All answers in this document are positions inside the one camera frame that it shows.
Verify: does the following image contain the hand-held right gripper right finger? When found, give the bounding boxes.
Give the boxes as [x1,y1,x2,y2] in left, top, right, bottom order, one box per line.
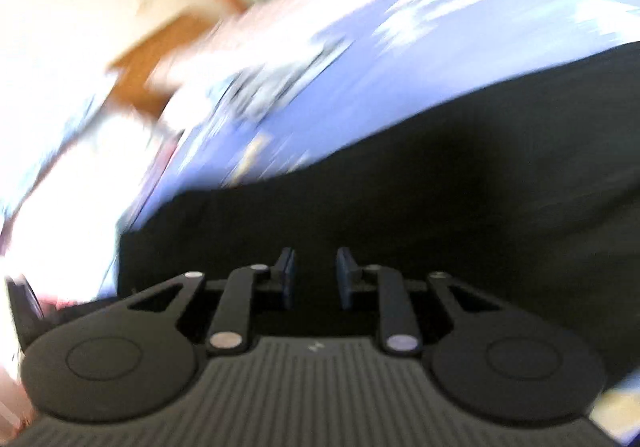
[336,247,501,356]

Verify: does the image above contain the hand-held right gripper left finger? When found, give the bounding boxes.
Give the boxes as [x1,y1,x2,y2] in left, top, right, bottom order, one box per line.
[120,247,297,356]

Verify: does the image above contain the black pants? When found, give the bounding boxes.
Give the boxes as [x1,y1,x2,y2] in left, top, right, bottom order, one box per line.
[116,41,640,408]

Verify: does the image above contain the blue printed blanket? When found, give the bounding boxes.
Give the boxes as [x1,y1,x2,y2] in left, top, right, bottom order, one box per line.
[90,0,640,298]

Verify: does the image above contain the brown wooden furniture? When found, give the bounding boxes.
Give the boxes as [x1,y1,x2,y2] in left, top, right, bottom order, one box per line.
[107,12,221,120]

